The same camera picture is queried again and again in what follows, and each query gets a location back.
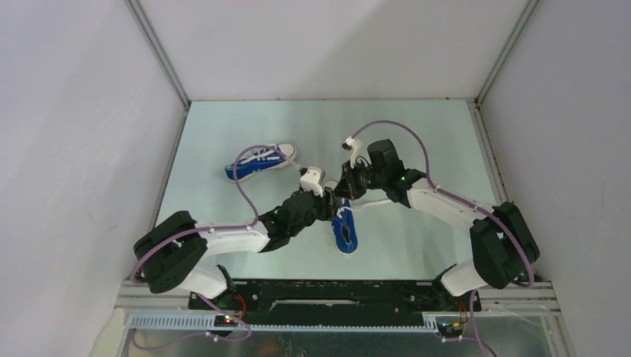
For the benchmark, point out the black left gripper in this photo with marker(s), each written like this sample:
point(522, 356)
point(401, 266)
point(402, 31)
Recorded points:
point(327, 204)

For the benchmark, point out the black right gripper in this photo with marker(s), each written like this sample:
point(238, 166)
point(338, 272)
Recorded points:
point(347, 187)

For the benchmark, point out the white shoelace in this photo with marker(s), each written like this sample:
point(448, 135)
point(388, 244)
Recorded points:
point(365, 204)

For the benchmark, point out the blue sneaker laces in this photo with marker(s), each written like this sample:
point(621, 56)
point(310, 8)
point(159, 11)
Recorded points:
point(344, 228)
point(273, 157)

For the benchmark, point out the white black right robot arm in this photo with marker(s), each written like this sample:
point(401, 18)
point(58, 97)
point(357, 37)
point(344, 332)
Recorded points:
point(501, 242)

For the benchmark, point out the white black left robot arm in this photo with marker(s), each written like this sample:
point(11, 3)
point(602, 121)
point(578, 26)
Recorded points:
point(168, 256)

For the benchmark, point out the blue sneaker tied laces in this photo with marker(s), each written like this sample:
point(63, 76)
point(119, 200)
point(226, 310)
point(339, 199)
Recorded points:
point(273, 157)

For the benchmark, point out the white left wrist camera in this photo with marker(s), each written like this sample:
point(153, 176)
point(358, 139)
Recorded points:
point(311, 180)

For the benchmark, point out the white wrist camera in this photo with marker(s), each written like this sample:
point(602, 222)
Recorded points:
point(311, 180)
point(354, 146)

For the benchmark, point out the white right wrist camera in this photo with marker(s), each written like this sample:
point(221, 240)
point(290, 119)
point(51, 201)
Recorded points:
point(354, 146)

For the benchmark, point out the aluminium frame rail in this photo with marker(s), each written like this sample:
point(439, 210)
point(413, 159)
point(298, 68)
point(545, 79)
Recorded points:
point(148, 31)

